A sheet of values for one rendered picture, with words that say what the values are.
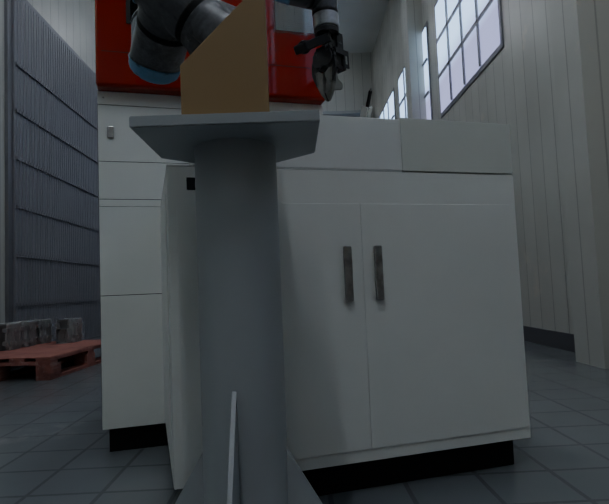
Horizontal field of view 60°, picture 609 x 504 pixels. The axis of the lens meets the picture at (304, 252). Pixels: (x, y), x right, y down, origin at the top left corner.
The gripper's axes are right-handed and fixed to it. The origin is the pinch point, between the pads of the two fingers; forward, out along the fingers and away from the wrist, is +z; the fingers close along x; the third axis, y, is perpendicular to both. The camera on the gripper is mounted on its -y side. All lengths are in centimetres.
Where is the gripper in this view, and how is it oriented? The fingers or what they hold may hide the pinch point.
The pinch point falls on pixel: (326, 96)
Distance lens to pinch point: 155.6
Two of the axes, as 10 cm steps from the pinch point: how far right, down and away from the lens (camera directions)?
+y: 6.9, 0.0, 7.2
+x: -7.2, 0.9, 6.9
